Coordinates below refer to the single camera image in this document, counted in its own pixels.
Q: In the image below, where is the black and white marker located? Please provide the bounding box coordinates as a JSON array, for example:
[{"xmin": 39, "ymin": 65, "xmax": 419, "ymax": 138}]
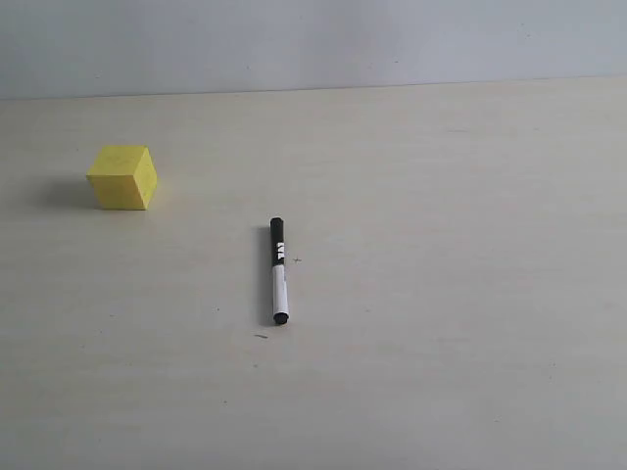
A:
[{"xmin": 269, "ymin": 217, "xmax": 290, "ymax": 325}]

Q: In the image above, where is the yellow foam cube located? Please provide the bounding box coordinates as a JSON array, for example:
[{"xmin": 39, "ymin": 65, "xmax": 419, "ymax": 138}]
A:
[{"xmin": 86, "ymin": 145, "xmax": 158, "ymax": 211}]

